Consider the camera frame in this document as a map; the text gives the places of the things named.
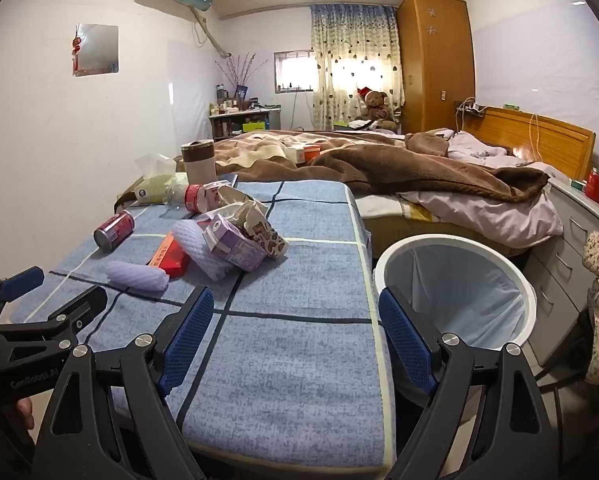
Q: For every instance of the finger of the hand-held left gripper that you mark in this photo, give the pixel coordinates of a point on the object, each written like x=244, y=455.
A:
x=79, y=310
x=22, y=282

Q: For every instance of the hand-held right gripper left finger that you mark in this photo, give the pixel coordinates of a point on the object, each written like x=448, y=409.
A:
x=189, y=340

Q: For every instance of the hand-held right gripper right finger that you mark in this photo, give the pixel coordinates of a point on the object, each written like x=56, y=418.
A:
x=407, y=340

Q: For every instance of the white round waste bin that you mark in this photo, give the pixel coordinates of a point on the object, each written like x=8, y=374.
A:
x=459, y=300

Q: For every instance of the small white foam net sleeve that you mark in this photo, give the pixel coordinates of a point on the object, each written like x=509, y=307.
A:
x=137, y=276

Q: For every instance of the red orange box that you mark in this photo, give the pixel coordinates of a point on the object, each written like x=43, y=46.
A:
x=172, y=260

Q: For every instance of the red drink can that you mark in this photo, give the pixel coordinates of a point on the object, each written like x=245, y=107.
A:
x=114, y=230

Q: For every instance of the large white foam net sleeve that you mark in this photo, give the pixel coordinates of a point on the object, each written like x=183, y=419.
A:
x=192, y=240

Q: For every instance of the purple drink carton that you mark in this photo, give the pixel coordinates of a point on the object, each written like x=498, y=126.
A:
x=239, y=252

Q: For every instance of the colourful printed paper bag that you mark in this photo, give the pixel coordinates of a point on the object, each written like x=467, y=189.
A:
x=264, y=235

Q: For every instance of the red round plastic container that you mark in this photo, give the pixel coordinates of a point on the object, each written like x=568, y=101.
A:
x=195, y=199

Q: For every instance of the person's left hand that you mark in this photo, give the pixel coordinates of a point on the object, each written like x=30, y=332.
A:
x=25, y=412

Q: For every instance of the blue checked blanket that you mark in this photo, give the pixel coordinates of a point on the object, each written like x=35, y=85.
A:
x=289, y=360

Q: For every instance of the yellow patterned bed sheet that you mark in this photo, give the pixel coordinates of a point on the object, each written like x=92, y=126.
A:
x=394, y=210

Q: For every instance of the green tissue box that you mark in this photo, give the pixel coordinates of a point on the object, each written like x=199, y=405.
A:
x=154, y=187

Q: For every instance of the pale pink quilt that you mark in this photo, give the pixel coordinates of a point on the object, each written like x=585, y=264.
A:
x=504, y=215

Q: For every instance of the dark blue glasses case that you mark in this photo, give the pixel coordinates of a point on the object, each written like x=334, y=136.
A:
x=229, y=179

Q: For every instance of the brown fleece blanket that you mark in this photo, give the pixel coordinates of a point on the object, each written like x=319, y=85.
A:
x=404, y=170

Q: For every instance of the brown and white tumbler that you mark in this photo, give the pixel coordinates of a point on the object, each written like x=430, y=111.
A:
x=199, y=165

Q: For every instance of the grey nightstand with drawers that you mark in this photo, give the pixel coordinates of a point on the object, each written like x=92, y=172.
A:
x=564, y=260

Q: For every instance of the orange lidded container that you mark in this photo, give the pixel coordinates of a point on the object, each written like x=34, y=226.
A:
x=312, y=154

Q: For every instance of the grey dressing desk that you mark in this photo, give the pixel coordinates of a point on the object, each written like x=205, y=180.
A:
x=244, y=122

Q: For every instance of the brown teddy bear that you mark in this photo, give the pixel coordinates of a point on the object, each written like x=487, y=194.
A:
x=376, y=105

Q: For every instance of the group of cosmetic bottles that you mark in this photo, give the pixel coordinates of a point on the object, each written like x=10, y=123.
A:
x=229, y=105

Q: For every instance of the red hanging ornament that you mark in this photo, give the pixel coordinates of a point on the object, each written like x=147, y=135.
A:
x=76, y=50

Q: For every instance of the white power strip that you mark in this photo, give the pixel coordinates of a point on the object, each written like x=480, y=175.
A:
x=472, y=107

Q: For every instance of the group of medicine bottles and boxes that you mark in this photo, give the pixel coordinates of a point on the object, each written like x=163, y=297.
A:
x=593, y=182

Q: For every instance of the wooden bed headboard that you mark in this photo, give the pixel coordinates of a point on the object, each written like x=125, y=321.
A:
x=554, y=140

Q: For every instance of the green flat box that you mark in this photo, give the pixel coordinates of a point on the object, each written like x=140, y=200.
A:
x=510, y=107

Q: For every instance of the vase of dried branches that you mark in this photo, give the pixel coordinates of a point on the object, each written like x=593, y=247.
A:
x=239, y=72

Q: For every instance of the wooden wardrobe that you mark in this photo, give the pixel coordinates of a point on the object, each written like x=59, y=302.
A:
x=434, y=60

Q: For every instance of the small window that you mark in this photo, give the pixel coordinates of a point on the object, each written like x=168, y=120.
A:
x=292, y=72

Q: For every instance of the wrapped air conditioner pipe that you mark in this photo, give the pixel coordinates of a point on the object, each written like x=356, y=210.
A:
x=210, y=35

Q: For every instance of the patterned window curtain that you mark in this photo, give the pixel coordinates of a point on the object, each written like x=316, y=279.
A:
x=339, y=35

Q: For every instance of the square wall mirror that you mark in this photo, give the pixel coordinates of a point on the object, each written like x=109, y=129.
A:
x=99, y=50

